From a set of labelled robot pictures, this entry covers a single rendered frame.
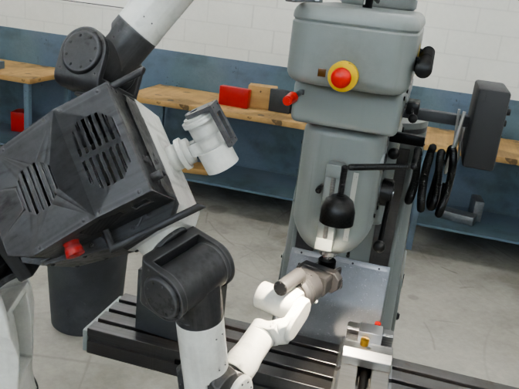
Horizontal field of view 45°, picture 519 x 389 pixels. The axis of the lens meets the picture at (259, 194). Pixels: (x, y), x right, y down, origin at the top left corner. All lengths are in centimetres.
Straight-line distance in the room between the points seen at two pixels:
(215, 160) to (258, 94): 429
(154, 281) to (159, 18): 49
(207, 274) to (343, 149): 51
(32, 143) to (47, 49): 576
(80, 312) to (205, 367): 237
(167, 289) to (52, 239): 20
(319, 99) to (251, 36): 455
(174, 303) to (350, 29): 63
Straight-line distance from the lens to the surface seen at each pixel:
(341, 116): 141
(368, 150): 146
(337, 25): 130
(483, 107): 172
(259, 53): 593
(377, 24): 128
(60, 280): 350
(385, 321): 214
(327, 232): 148
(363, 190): 148
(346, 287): 203
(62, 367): 341
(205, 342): 118
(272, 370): 172
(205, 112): 116
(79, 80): 120
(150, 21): 123
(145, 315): 181
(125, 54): 123
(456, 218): 539
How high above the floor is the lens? 192
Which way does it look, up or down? 19 degrees down
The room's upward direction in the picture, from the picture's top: 7 degrees clockwise
